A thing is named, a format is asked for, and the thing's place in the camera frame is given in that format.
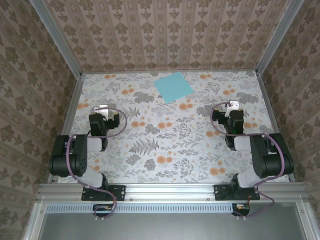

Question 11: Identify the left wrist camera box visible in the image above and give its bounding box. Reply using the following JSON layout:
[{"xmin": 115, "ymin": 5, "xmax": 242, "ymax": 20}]
[{"xmin": 94, "ymin": 104, "xmax": 110, "ymax": 118}]

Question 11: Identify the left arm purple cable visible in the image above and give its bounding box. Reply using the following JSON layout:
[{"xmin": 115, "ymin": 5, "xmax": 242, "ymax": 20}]
[{"xmin": 65, "ymin": 106, "xmax": 128, "ymax": 221}]

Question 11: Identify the black wiring connector box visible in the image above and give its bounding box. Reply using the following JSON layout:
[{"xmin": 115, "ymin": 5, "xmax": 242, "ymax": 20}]
[
  {"xmin": 92, "ymin": 203, "xmax": 118, "ymax": 218},
  {"xmin": 231, "ymin": 202, "xmax": 251, "ymax": 217}
]

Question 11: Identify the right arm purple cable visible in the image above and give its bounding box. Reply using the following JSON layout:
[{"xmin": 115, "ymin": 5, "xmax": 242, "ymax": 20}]
[{"xmin": 211, "ymin": 101, "xmax": 286, "ymax": 221}]

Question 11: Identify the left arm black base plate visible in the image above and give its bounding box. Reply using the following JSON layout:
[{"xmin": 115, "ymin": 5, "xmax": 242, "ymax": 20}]
[{"xmin": 81, "ymin": 184, "xmax": 127, "ymax": 202}]

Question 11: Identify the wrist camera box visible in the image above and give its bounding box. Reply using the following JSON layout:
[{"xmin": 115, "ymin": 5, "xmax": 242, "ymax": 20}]
[
  {"xmin": 224, "ymin": 100, "xmax": 240, "ymax": 118},
  {"xmin": 94, "ymin": 104, "xmax": 110, "ymax": 118}
]

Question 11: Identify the slotted grey cable duct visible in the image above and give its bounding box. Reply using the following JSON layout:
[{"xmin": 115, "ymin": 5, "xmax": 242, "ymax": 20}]
[{"xmin": 46, "ymin": 202, "xmax": 235, "ymax": 214}]

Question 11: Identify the floral patterned table cover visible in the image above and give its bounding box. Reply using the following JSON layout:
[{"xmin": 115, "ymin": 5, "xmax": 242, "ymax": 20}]
[{"xmin": 53, "ymin": 71, "xmax": 291, "ymax": 185}]

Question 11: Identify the teal square paper sheet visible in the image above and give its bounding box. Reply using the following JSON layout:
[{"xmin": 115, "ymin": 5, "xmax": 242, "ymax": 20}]
[{"xmin": 153, "ymin": 71, "xmax": 195, "ymax": 103}]

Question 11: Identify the long aluminium base rail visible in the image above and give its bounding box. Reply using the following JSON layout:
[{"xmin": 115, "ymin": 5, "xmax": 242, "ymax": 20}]
[{"xmin": 35, "ymin": 181, "xmax": 310, "ymax": 203}]

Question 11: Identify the slanted aluminium frame post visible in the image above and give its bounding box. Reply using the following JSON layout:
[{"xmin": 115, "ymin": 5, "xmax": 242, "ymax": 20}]
[
  {"xmin": 255, "ymin": 0, "xmax": 305, "ymax": 76},
  {"xmin": 31, "ymin": 0, "xmax": 83, "ymax": 79}
]

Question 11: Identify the aluminium table side rail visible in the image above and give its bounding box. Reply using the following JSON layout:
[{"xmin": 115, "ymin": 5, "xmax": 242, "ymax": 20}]
[
  {"xmin": 256, "ymin": 71, "xmax": 295, "ymax": 182},
  {"xmin": 47, "ymin": 73, "xmax": 85, "ymax": 185}
]

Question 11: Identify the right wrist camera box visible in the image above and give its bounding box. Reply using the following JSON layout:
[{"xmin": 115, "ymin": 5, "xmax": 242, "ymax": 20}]
[{"xmin": 224, "ymin": 100, "xmax": 240, "ymax": 118}]

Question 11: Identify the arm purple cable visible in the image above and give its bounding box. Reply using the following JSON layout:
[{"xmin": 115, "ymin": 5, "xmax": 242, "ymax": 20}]
[
  {"xmin": 65, "ymin": 106, "xmax": 128, "ymax": 221},
  {"xmin": 211, "ymin": 101, "xmax": 286, "ymax": 221}
]

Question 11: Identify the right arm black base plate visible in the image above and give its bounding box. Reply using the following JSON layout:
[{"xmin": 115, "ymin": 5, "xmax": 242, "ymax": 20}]
[{"xmin": 214, "ymin": 184, "xmax": 261, "ymax": 202}]

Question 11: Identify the grey metal sheet panel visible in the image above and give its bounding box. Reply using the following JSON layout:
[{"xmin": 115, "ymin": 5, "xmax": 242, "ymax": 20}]
[{"xmin": 23, "ymin": 201, "xmax": 311, "ymax": 240}]

